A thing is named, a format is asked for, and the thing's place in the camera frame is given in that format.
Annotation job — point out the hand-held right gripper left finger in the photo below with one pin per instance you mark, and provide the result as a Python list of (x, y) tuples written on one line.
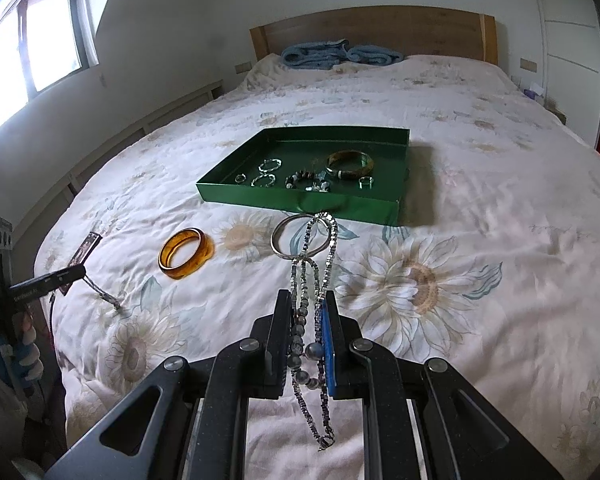
[(279, 345)]

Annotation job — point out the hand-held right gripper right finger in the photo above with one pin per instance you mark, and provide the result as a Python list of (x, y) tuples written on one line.
[(331, 355)]

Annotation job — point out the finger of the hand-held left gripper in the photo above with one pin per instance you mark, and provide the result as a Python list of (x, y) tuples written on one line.
[(50, 284)]

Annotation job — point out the green tray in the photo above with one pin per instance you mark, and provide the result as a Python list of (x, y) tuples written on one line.
[(260, 200)]

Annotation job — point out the green brown bangle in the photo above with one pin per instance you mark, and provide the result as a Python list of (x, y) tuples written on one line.
[(350, 175)]

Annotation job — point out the person's left hand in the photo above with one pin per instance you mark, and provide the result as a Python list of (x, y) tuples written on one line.
[(27, 355)]

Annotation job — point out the silver bangle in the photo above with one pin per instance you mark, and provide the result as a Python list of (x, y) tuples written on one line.
[(276, 242)]

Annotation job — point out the amber bangle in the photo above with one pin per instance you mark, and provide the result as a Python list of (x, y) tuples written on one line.
[(185, 270)]

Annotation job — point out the floral bed sheet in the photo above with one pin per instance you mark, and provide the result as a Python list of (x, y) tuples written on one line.
[(480, 210)]

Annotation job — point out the window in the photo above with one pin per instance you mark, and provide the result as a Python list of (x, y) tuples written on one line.
[(45, 50)]

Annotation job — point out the blue towel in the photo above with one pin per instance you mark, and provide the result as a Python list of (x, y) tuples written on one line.
[(320, 55)]

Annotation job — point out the wooden headboard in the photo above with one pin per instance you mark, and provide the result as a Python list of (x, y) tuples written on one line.
[(380, 30)]

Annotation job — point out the nightstand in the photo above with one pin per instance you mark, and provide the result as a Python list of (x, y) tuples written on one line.
[(556, 110)]

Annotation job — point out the purple tissue pack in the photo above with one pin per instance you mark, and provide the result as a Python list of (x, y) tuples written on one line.
[(536, 91)]

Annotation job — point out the white wardrobe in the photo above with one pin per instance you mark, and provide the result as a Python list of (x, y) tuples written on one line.
[(570, 20)]

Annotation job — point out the wall socket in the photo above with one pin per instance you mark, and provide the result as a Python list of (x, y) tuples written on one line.
[(529, 65), (243, 67)]

